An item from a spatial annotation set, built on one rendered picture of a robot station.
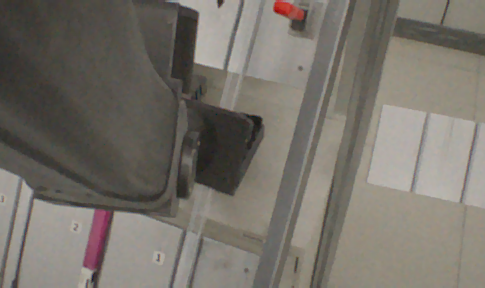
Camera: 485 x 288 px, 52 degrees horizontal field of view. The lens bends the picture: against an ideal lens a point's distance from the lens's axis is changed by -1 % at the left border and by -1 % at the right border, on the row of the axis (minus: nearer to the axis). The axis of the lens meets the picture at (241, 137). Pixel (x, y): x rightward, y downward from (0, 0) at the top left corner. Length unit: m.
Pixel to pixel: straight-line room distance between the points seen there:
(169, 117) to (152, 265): 0.38
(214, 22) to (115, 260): 0.29
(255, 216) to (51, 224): 0.36
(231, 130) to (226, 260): 0.18
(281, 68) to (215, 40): 0.08
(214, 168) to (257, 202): 0.46
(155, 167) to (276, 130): 0.80
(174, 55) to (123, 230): 0.31
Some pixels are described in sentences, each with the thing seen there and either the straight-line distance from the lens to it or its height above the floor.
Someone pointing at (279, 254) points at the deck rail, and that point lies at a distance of 0.52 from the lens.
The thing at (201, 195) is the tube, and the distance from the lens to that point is 0.53.
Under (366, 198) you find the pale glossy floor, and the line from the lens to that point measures 1.71.
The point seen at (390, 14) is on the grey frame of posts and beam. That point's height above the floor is 0.95.
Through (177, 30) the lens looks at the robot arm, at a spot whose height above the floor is 1.14.
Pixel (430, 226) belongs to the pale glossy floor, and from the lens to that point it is 1.70.
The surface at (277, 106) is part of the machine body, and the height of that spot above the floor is 0.62.
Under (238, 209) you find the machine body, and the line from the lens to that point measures 0.87.
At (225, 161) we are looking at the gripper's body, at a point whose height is 1.01.
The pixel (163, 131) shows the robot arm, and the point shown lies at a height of 1.18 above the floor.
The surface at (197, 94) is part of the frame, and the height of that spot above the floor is 0.65.
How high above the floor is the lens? 1.32
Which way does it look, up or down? 46 degrees down
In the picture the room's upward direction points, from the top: straight up
